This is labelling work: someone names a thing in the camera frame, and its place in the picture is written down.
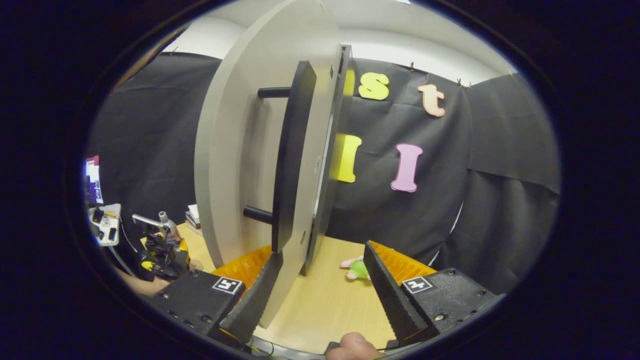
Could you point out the book with dark cover picture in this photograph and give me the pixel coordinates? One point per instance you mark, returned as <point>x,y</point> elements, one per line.
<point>193,212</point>

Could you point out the silver bottle with pink label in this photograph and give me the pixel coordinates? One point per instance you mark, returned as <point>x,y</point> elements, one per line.
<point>163,216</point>

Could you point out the colourful printed box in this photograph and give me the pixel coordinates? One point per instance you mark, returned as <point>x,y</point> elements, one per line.
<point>93,180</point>

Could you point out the beige cabinet door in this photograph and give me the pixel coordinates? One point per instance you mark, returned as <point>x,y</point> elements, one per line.
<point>240,125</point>

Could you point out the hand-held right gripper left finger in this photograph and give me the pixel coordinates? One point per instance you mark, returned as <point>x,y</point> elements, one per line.
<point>252,300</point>

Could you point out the black backdrop cloth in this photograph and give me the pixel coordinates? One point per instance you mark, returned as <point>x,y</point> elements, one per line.
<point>425,220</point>

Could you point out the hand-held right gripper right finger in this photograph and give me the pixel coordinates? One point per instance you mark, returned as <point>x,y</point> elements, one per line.
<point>390,300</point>

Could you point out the green pink plush toy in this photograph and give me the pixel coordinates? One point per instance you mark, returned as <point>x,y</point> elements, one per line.
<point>357,270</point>

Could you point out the brown book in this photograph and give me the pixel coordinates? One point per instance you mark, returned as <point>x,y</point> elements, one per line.
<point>194,228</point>

